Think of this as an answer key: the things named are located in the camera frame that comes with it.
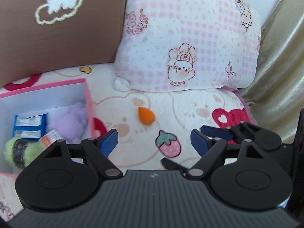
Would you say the orange makeup sponge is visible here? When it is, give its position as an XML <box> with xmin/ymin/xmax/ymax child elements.
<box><xmin>138</xmin><ymin>107</ymin><xmax>156</xmax><ymax>126</ymax></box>

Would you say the purple plush toy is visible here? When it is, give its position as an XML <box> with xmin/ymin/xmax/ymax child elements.
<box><xmin>48</xmin><ymin>102</ymin><xmax>88</xmax><ymax>144</ymax></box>

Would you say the green yarn ball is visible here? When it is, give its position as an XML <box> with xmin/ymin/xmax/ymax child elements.
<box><xmin>4</xmin><ymin>137</ymin><xmax>45</xmax><ymax>169</ymax></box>

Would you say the pink checkered pillow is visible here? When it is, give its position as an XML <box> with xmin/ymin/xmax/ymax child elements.
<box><xmin>114</xmin><ymin>0</ymin><xmax>261</xmax><ymax>92</ymax></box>

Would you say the orange white small box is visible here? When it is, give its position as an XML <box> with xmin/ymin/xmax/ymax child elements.
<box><xmin>39</xmin><ymin>130</ymin><xmax>62</xmax><ymax>148</ymax></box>

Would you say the white printed bed blanket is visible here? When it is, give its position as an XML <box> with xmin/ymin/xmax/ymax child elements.
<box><xmin>0</xmin><ymin>62</ymin><xmax>258</xmax><ymax>221</ymax></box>

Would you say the pink cardboard box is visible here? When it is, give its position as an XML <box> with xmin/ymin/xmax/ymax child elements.
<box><xmin>1</xmin><ymin>78</ymin><xmax>95</xmax><ymax>176</ymax></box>

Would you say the brown embroidered pillow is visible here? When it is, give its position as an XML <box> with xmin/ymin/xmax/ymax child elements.
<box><xmin>1</xmin><ymin>0</ymin><xmax>126</xmax><ymax>86</ymax></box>

